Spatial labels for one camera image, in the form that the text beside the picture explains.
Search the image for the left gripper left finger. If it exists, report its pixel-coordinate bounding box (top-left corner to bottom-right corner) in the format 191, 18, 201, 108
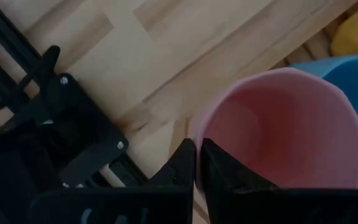
149, 139, 196, 187

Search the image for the wooden slatted tray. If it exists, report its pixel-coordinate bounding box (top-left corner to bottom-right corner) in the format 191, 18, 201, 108
113, 0, 358, 224

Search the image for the plain pink mug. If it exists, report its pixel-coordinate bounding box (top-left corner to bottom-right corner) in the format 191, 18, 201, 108
187, 67, 358, 190

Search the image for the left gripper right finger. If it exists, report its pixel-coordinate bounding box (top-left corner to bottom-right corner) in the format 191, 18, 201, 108
201, 138, 279, 224

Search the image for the plain blue mug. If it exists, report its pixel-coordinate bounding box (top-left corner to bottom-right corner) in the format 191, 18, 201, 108
290, 53, 358, 156

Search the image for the black aluminium table frame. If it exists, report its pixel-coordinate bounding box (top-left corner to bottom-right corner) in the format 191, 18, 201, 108
0, 0, 150, 189

